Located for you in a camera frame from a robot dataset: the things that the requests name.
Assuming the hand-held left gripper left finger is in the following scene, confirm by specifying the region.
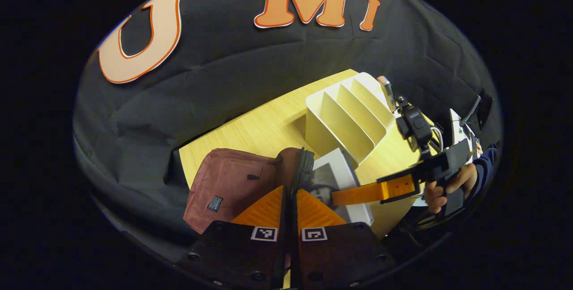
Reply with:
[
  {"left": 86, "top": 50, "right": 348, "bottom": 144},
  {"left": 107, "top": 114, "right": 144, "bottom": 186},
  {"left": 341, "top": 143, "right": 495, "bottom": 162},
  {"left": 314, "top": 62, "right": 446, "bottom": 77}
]
[{"left": 177, "top": 186, "right": 287, "bottom": 288}]

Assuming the grey camera cable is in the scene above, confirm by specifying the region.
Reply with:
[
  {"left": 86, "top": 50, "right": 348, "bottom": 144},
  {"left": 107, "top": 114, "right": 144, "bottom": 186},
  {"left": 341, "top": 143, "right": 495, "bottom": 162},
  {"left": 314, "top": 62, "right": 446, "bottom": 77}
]
[{"left": 430, "top": 124, "right": 445, "bottom": 153}]

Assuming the dark device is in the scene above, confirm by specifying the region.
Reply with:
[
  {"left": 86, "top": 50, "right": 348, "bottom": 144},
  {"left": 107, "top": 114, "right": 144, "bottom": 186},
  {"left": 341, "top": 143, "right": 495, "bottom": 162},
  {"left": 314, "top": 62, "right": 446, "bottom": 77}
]
[{"left": 463, "top": 91, "right": 493, "bottom": 129}]

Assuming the black portrait book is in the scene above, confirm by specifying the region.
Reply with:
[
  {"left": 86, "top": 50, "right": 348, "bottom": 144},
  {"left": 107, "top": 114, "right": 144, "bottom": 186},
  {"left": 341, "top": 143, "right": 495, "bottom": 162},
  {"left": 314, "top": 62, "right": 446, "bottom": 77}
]
[{"left": 309, "top": 148, "right": 374, "bottom": 226}]

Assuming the black backdrop cloth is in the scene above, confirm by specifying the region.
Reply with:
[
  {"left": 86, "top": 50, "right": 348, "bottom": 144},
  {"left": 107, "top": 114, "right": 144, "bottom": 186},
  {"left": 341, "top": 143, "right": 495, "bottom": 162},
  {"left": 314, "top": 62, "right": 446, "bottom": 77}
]
[{"left": 73, "top": 0, "right": 502, "bottom": 259}]

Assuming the white electronic box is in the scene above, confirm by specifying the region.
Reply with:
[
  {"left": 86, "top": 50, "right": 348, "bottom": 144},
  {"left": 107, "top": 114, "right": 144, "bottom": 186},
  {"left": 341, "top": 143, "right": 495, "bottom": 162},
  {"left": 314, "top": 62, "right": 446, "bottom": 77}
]
[{"left": 449, "top": 109, "right": 476, "bottom": 147}]

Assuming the white bookshelf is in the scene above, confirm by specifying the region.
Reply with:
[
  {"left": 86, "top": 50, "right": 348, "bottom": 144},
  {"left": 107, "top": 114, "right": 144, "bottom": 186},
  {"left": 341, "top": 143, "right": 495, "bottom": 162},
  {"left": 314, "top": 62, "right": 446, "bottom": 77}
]
[{"left": 305, "top": 72, "right": 397, "bottom": 170}]

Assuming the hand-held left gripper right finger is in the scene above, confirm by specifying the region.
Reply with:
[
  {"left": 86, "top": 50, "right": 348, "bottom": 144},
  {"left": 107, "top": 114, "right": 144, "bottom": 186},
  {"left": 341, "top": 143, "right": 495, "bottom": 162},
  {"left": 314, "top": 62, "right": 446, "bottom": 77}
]
[{"left": 289, "top": 188, "right": 397, "bottom": 288}]

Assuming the dark red schoolbag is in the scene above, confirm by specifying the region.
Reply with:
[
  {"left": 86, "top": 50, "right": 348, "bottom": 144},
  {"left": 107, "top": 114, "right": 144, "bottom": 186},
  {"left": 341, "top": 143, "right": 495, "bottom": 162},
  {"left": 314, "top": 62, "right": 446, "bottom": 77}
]
[{"left": 184, "top": 147, "right": 316, "bottom": 235}]

